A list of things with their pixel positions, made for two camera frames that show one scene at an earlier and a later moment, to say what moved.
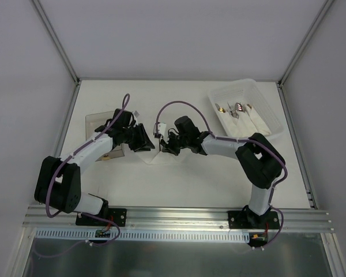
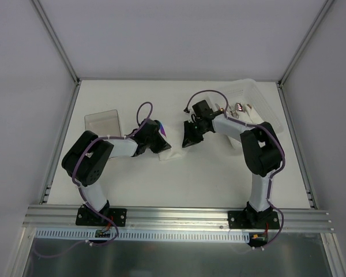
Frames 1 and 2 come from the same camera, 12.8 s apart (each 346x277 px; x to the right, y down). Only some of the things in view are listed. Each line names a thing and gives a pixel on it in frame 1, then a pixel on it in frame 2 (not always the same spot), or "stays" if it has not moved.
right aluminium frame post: (320, 15) stays
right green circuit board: (259, 238) stays
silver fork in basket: (233, 111) stays
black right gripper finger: (172, 148) -> (192, 135)
